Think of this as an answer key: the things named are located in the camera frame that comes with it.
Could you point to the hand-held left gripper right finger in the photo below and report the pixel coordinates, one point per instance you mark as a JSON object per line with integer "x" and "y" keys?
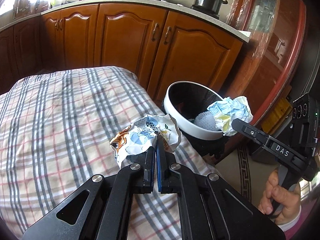
{"x": 160, "y": 165}

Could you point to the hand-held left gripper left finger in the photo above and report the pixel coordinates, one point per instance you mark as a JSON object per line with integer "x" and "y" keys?
{"x": 150, "y": 165}

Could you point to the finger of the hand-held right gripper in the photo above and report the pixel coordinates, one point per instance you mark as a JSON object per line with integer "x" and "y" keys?
{"x": 250, "y": 131}

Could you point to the white blue wrapper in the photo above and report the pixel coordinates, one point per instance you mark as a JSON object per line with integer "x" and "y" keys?
{"x": 230, "y": 112}

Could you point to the tiger print white wrapper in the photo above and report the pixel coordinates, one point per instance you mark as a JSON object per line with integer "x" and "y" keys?
{"x": 140, "y": 137}

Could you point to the black bin with white rim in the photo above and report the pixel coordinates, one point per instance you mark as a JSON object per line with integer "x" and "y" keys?
{"x": 180, "y": 123}

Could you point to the person's right forearm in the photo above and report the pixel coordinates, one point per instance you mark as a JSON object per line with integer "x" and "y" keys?
{"x": 290, "y": 226}

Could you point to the person's right hand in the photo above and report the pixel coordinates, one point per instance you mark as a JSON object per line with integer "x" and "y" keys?
{"x": 275, "y": 192}

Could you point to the beige patterned floor mat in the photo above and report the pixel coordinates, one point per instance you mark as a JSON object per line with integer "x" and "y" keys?
{"x": 246, "y": 170}

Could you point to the white bumpy ball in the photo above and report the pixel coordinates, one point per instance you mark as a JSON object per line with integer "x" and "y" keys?
{"x": 206, "y": 122}

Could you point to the wooden glass display cabinet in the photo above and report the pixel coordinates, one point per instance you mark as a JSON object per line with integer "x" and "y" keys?
{"x": 272, "y": 42}

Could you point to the plaid blanket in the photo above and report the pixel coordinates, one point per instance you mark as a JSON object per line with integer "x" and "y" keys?
{"x": 62, "y": 130}

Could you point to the black gas stove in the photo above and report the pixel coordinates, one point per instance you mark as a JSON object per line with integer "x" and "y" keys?
{"x": 205, "y": 13}

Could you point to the wooden kitchen base cabinet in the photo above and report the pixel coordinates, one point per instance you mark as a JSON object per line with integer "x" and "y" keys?
{"x": 120, "y": 42}

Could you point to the green round container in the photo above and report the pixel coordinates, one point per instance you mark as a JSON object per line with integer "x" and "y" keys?
{"x": 56, "y": 2}

